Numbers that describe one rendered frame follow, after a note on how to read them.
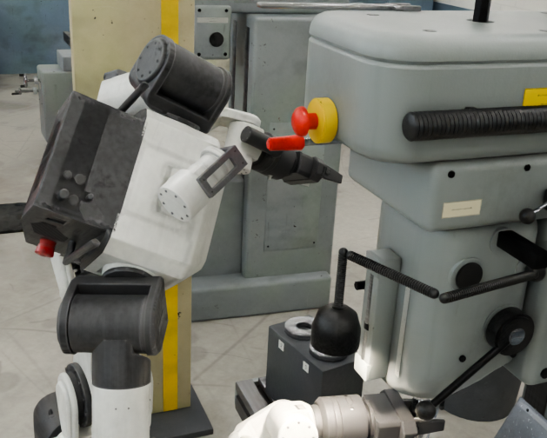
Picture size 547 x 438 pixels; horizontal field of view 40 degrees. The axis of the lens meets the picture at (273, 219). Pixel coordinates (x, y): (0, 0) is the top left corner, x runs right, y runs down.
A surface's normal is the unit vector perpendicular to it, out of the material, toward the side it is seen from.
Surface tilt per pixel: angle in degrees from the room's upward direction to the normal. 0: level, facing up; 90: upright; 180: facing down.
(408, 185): 90
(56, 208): 58
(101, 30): 90
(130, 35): 90
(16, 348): 0
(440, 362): 90
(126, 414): 70
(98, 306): 22
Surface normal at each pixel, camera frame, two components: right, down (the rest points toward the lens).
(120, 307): -0.02, -0.63
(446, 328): 0.08, 0.38
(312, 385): -0.85, 0.16
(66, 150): 0.52, -0.19
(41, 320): 0.05, -0.93
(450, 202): 0.36, 0.36
